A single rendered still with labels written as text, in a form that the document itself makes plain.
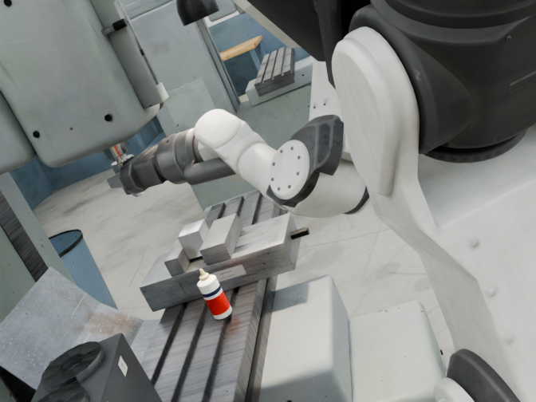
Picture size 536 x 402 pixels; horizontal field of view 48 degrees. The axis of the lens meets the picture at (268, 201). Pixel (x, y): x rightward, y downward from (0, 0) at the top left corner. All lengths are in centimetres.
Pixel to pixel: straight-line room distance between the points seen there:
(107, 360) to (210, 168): 33
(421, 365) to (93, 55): 81
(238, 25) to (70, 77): 666
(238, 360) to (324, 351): 17
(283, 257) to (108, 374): 53
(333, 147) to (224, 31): 696
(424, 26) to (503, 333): 26
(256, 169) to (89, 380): 37
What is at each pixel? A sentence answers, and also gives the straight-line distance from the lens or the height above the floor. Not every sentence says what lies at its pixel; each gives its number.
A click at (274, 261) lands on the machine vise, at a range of 125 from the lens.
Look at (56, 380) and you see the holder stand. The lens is 87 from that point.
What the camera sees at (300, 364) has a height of 82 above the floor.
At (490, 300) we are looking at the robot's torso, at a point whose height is 117.
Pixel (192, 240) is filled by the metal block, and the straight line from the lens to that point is 132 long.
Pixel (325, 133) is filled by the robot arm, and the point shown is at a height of 127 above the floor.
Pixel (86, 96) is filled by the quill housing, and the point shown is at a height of 140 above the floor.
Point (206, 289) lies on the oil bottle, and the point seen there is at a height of 98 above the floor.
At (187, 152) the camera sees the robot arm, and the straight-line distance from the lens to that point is 101.
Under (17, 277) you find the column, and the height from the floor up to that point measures 110.
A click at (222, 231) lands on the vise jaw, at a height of 101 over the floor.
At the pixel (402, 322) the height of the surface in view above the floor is 70.
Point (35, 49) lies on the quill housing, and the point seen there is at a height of 150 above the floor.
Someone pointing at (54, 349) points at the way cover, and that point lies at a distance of 135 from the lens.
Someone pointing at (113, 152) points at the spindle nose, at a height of 129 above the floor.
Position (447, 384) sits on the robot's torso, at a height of 107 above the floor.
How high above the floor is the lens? 146
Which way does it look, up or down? 19 degrees down
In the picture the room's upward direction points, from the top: 24 degrees counter-clockwise
